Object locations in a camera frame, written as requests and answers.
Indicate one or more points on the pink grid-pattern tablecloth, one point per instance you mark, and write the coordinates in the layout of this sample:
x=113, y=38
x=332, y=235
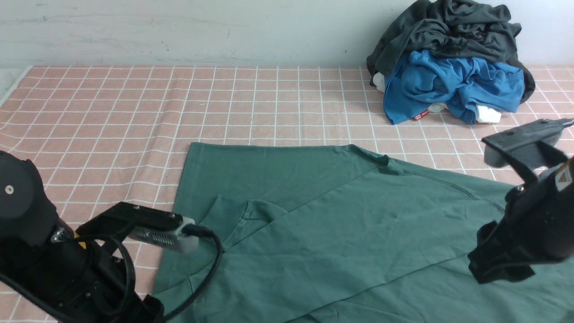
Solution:
x=100, y=134

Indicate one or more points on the dark grey crumpled garment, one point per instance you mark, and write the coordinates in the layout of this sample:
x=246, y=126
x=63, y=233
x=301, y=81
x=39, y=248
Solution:
x=451, y=29

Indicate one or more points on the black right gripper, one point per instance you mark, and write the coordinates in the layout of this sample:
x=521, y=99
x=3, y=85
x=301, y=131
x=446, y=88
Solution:
x=537, y=229

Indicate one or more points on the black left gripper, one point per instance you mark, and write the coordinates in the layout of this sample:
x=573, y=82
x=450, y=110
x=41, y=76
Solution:
x=85, y=279

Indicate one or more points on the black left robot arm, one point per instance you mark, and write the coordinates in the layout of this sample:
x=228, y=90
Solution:
x=26, y=213

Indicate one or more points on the green long-sleeve shirt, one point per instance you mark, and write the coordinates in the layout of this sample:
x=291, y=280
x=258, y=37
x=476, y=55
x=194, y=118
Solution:
x=338, y=234

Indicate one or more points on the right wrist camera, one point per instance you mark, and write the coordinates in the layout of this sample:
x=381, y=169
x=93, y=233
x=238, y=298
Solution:
x=532, y=144

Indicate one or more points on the blue crumpled shirt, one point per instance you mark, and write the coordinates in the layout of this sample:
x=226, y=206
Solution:
x=420, y=80

